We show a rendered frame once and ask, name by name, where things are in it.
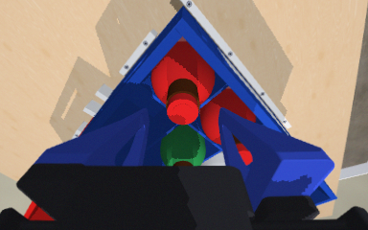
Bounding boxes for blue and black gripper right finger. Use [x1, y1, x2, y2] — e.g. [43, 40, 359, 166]
[218, 107, 334, 213]

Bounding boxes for blue plastic crate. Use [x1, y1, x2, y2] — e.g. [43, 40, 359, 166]
[80, 7, 337, 206]

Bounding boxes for red bottle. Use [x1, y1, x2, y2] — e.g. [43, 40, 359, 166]
[151, 36, 215, 125]
[199, 86, 256, 165]

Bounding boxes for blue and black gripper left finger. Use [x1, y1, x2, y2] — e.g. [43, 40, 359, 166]
[34, 108, 150, 166]

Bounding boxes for red crate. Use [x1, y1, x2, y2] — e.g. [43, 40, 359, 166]
[24, 202, 53, 220]

